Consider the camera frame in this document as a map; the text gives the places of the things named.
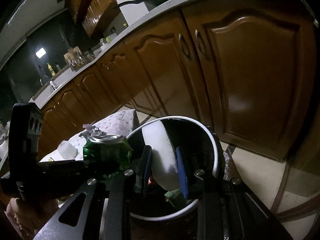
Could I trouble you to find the wooden lower cabinets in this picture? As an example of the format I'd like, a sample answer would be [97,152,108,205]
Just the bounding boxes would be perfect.
[32,0,320,160]

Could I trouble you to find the dark kitchen window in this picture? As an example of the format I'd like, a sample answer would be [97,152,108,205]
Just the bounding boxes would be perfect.
[0,17,75,120]

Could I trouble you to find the crushed green can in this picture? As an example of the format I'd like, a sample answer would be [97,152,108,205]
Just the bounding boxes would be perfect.
[82,134,134,180]

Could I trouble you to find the wooden cabinets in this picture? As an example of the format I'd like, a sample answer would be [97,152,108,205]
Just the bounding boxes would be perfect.
[32,0,320,160]
[66,0,113,38]

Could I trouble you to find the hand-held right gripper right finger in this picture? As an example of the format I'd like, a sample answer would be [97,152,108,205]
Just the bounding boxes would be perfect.
[175,146,294,240]

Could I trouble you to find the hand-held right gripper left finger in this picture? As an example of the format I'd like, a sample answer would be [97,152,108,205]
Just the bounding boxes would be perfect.
[32,145,153,240]

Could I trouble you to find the floral printed table cloth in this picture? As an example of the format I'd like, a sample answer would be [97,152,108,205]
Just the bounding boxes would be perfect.
[40,109,137,163]

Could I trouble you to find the person's left hand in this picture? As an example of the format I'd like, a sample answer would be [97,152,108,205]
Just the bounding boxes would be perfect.
[5,195,59,240]

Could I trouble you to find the black white-rimmed trash bin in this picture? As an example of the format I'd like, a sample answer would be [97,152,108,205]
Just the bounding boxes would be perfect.
[126,116,225,221]

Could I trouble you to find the white kitchen countertop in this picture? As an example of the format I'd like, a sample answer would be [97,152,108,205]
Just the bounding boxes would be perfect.
[29,0,300,109]

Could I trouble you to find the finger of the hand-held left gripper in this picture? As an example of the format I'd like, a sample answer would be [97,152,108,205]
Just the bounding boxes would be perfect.
[37,159,105,180]

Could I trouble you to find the wooden knife block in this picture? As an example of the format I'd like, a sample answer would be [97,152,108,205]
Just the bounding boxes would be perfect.
[63,46,85,71]

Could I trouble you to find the wooden upper cabinets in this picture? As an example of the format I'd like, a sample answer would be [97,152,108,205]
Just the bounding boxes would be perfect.
[66,0,113,38]

